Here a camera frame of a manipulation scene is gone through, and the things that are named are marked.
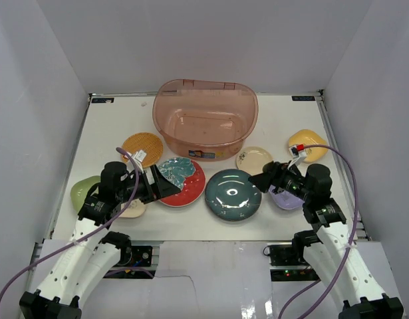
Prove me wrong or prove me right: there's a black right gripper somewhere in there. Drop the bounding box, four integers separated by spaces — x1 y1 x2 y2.
247 161 313 202

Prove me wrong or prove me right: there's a cream plate with black flowers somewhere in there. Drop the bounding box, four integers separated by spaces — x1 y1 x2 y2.
235 146 273 175

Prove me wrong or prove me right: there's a red plate with teal flower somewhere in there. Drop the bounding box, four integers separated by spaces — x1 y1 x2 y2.
158 157 206 207

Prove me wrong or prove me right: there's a dark teal round plate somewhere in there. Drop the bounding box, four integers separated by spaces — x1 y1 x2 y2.
204 169 262 222

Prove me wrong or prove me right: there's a woven bamboo round plate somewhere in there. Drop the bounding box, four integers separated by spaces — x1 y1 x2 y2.
122 132 164 168

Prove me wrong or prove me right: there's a yellow square plate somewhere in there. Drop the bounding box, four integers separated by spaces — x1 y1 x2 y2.
288 129 328 163

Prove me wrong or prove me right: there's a light green plate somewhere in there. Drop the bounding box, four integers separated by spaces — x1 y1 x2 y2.
70 175 100 213

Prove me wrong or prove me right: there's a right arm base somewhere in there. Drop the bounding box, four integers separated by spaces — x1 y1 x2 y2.
262 243 319 282

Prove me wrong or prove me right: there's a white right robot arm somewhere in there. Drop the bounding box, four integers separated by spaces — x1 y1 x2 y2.
263 162 404 318

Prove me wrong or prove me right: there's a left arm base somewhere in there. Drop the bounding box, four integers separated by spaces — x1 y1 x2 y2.
105 244 160 279

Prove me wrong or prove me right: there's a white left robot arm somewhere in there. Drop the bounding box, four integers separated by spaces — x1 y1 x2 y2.
19 161 181 318

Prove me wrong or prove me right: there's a pink translucent plastic bin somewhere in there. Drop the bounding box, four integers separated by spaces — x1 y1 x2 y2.
152 79 259 161

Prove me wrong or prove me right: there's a lavender square plate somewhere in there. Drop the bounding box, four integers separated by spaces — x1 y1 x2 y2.
268 186 304 210

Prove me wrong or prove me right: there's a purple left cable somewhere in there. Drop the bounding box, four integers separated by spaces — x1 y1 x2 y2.
0 146 148 319

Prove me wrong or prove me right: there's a purple cable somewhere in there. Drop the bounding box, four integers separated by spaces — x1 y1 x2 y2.
0 146 148 319
277 144 360 319

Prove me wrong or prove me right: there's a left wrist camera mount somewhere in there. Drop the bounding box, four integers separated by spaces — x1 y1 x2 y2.
130 150 147 163

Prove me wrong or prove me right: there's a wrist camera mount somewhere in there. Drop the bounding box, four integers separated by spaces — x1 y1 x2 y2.
289 144 307 165
130 150 147 163

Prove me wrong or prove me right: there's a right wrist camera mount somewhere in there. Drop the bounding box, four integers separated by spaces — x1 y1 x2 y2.
289 144 307 165

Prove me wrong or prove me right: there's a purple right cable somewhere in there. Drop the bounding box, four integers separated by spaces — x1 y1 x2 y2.
277 144 360 319

